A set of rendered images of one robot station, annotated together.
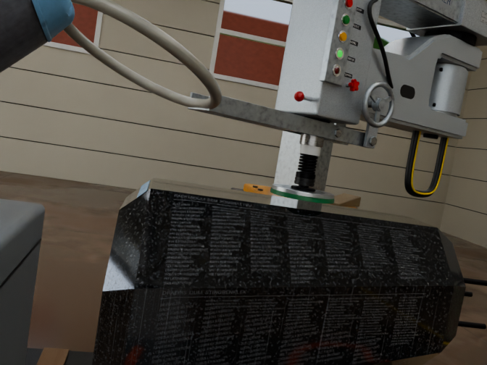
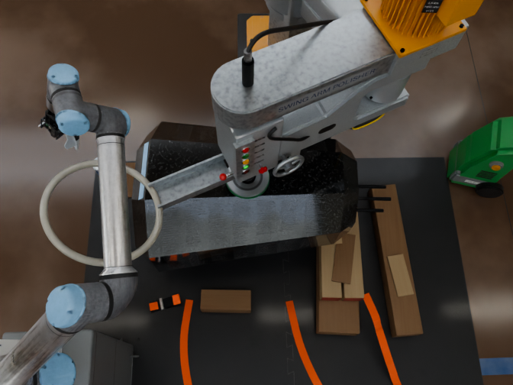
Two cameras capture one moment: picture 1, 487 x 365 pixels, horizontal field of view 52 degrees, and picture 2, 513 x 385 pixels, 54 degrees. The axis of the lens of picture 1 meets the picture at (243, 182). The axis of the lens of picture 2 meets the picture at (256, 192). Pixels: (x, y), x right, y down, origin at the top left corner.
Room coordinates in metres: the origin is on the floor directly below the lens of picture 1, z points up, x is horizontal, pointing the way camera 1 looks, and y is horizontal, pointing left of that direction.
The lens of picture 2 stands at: (0.73, -0.39, 3.16)
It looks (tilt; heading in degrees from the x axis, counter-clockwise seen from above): 69 degrees down; 8
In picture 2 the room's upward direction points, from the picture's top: 3 degrees clockwise
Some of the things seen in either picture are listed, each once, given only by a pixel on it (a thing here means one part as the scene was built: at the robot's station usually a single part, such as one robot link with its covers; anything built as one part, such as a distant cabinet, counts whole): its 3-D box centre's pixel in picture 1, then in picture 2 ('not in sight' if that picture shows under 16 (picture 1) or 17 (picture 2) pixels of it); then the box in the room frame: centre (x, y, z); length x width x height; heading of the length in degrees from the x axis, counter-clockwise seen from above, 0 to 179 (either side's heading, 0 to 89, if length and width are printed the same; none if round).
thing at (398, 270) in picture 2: not in sight; (400, 275); (1.53, -1.18, 0.13); 0.25 x 0.10 x 0.01; 20
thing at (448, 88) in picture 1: (439, 90); (386, 73); (2.07, -0.74, 1.34); 0.19 x 0.19 x 0.20
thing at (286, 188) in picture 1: (302, 190); (247, 176); (1.68, -0.21, 0.87); 0.21 x 0.21 x 0.01
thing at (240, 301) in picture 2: not in sight; (226, 301); (1.19, -0.17, 0.07); 0.30 x 0.12 x 0.12; 100
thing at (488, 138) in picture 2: not in sight; (501, 143); (2.38, -1.65, 0.43); 0.35 x 0.35 x 0.87; 87
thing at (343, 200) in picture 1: (341, 199); not in sight; (2.41, -0.49, 0.80); 0.20 x 0.10 x 0.05; 139
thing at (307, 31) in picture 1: (342, 65); (265, 127); (1.73, -0.27, 1.32); 0.36 x 0.22 x 0.45; 126
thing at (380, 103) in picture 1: (370, 104); (285, 159); (1.66, -0.37, 1.20); 0.15 x 0.10 x 0.15; 126
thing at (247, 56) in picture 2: not in sight; (247, 67); (1.68, -0.21, 1.78); 0.04 x 0.04 x 0.17
